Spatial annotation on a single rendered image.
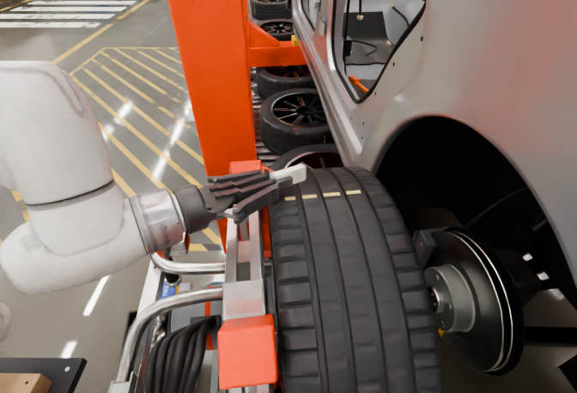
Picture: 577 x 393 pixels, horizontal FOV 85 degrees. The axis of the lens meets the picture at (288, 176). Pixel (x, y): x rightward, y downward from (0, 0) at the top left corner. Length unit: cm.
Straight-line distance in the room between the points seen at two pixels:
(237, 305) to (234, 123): 53
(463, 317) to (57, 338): 178
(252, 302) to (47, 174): 32
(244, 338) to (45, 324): 172
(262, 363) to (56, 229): 30
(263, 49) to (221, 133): 199
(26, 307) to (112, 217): 179
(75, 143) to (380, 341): 48
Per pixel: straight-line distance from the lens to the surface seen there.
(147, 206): 49
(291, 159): 178
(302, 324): 50
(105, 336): 193
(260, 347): 47
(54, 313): 213
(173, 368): 60
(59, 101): 45
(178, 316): 79
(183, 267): 72
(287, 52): 289
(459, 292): 86
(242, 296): 54
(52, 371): 160
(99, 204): 47
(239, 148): 96
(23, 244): 50
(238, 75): 85
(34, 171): 45
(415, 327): 54
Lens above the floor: 159
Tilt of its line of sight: 41 degrees down
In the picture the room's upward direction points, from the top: straight up
